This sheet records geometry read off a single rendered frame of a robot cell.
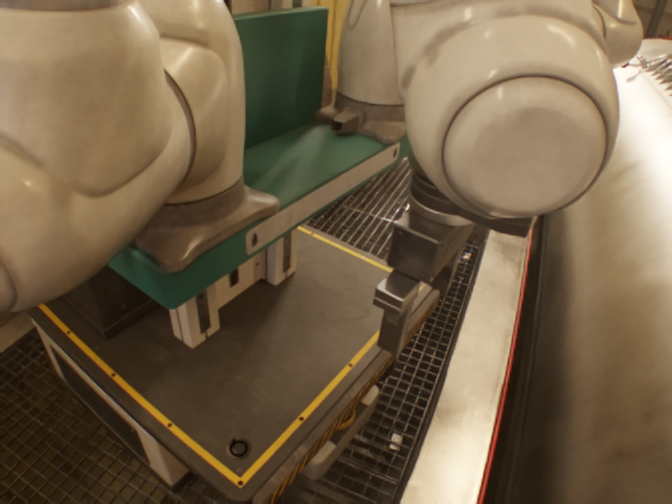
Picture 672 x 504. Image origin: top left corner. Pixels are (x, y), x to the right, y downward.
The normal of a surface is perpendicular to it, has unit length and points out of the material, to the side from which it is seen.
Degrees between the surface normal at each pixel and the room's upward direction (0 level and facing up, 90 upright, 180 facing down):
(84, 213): 82
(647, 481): 60
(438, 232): 0
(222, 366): 0
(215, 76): 76
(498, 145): 98
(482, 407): 0
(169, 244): 15
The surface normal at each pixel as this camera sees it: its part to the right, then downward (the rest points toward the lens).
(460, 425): 0.08, -0.81
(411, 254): -0.57, 0.45
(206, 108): 0.97, 0.10
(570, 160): -0.21, 0.69
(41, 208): 0.77, 0.26
